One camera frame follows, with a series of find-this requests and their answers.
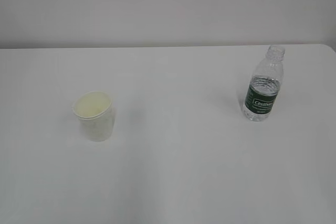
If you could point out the white paper cup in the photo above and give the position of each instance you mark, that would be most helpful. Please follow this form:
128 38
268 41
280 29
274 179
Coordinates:
95 113

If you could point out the clear green-label water bottle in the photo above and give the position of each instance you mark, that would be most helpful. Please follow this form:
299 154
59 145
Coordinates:
265 85

